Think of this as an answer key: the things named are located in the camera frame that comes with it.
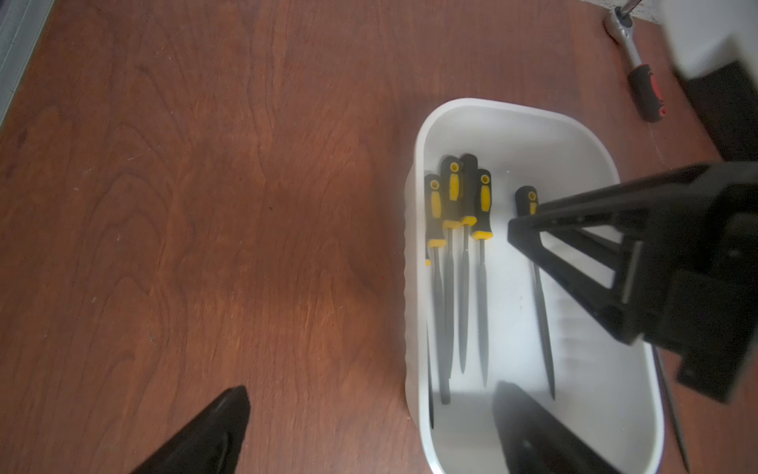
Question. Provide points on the yellow black file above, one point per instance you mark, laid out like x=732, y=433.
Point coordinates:
x=536, y=284
x=450, y=173
x=435, y=241
x=672, y=408
x=481, y=232
x=469, y=170

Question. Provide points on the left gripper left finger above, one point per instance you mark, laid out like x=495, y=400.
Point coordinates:
x=210, y=443

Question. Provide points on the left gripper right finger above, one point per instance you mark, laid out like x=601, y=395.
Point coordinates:
x=534, y=441

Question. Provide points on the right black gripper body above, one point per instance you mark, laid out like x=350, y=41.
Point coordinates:
x=692, y=284

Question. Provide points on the black plastic tool case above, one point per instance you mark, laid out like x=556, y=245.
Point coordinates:
x=725, y=101

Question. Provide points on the white plastic storage box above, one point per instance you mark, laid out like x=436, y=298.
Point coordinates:
x=606, y=392

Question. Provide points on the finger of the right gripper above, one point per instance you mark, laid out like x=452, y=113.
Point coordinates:
x=617, y=251

